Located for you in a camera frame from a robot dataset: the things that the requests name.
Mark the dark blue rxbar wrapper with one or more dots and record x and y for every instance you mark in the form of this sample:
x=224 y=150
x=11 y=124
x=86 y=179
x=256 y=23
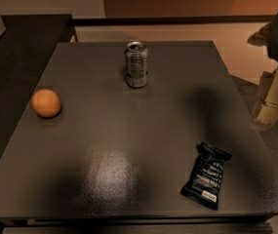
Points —
x=204 y=184

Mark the orange fruit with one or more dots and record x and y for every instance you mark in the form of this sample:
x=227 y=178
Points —
x=46 y=103

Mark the silver 7up soda can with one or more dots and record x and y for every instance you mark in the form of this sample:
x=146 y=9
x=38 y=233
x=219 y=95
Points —
x=136 y=56

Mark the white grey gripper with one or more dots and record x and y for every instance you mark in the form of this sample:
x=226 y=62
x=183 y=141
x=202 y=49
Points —
x=266 y=105

